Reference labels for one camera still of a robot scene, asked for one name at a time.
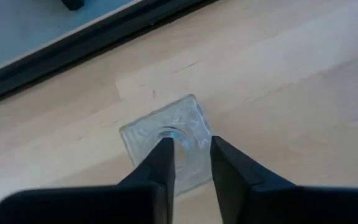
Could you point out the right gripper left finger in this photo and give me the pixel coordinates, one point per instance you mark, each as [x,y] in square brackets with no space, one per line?
[104,205]

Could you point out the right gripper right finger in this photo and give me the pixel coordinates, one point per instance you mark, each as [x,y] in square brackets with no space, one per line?
[275,205]

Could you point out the clear square glass vase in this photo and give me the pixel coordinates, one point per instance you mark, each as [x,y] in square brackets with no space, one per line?
[148,130]

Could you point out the black aluminium table frame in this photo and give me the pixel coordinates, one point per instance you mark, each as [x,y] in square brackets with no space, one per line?
[73,48]

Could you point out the black frame hook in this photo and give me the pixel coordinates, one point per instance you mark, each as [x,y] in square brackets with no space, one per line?
[73,3]

